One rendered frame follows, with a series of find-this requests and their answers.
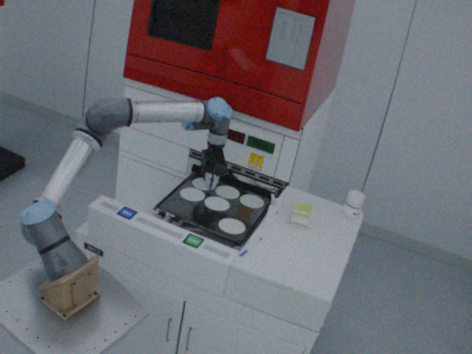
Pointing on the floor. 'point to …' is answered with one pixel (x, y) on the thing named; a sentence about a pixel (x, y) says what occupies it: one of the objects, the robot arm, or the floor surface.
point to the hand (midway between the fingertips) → (209, 188)
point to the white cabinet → (193, 315)
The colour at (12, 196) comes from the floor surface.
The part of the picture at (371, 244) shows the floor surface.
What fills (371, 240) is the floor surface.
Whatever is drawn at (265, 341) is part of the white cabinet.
